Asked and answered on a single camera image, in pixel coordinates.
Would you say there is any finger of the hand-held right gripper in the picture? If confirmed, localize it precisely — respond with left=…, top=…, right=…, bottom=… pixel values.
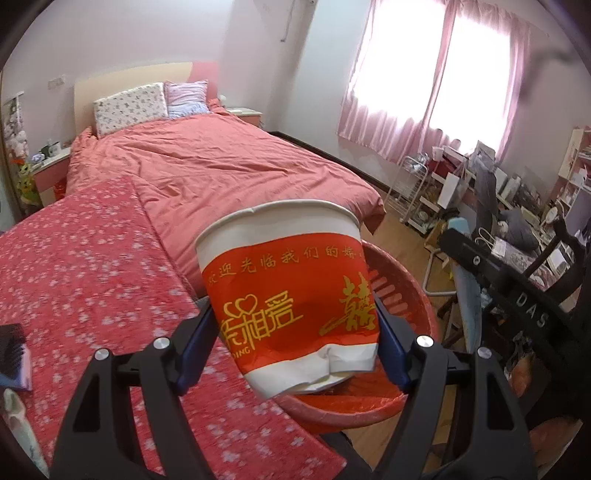
left=438, top=228, right=513, bottom=296

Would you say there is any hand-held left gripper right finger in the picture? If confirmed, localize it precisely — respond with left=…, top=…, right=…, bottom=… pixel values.
left=372, top=295, right=539, bottom=480

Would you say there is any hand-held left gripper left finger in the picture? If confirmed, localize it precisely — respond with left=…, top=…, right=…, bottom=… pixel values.
left=51, top=298, right=218, bottom=480

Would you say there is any grey-blue sock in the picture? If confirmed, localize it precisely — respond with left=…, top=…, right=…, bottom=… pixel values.
left=449, top=219, right=485, bottom=356

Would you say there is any orange plastic basket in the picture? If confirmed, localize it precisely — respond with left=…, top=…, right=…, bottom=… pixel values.
left=277, top=237, right=441, bottom=437

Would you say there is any red and white paper cup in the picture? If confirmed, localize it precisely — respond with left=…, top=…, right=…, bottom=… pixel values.
left=194, top=198, right=382, bottom=398

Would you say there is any cluttered desk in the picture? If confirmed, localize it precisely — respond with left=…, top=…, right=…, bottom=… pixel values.
left=462, top=166, right=591, bottom=296

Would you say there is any black office chair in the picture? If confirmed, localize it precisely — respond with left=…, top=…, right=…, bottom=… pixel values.
left=475, top=157, right=502, bottom=220

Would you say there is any red floral tablecloth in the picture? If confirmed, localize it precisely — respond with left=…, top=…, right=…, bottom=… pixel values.
left=0, top=175, right=356, bottom=480

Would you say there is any white bookshelf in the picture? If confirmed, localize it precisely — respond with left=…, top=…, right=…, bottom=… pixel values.
left=558, top=127, right=591, bottom=201

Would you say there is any pink curtain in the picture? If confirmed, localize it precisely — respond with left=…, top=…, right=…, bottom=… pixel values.
left=337, top=0, right=532, bottom=162

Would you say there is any blue snack packet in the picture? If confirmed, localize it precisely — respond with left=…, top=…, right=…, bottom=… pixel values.
left=0, top=323, right=33, bottom=391

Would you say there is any bed with salmon duvet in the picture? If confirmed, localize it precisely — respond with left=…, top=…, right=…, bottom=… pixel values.
left=65, top=111, right=386, bottom=296

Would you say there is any pink nightstand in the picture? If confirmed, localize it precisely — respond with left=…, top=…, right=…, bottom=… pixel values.
left=226, top=107, right=264, bottom=130
left=30, top=150, right=72, bottom=206

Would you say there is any green plush toy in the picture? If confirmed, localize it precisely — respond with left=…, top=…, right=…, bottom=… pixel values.
left=16, top=161, right=42, bottom=204

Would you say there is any white floral pillow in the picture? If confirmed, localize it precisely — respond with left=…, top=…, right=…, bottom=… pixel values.
left=93, top=83, right=169, bottom=138

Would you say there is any pink striped pillow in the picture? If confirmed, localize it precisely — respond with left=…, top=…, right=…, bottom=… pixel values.
left=164, top=80, right=211, bottom=118

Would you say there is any clear tube of plush toys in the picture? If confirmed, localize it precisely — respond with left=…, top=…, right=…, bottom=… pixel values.
left=2, top=97, right=31, bottom=158

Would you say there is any beige and pink headboard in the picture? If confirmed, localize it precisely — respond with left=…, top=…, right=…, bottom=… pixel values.
left=74, top=61, right=220, bottom=139

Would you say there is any white wire rack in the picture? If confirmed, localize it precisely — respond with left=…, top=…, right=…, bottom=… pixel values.
left=385, top=154, right=444, bottom=232

